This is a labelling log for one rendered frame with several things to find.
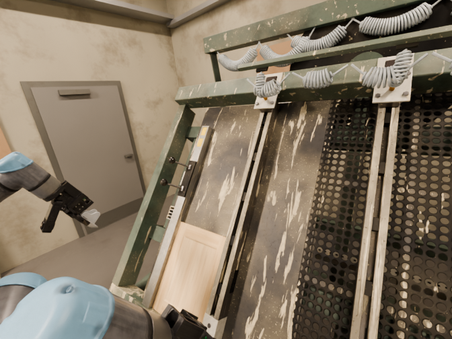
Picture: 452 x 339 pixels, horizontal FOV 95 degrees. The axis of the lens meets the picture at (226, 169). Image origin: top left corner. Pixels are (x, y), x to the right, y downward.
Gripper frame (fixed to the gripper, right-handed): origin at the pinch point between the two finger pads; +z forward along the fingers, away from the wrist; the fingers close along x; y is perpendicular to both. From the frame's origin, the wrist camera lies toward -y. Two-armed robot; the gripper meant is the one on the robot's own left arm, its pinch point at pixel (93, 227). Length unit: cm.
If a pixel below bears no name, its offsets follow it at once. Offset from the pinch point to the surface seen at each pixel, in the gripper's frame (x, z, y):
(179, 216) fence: -4.9, 26.8, 25.3
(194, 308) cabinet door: -30, 44, -1
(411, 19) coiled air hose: -76, -2, 143
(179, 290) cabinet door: -20.1, 41.6, 0.4
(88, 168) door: 258, 59, 31
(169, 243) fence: -5.8, 31.7, 13.0
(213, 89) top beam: 2, -7, 88
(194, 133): 18, 12, 72
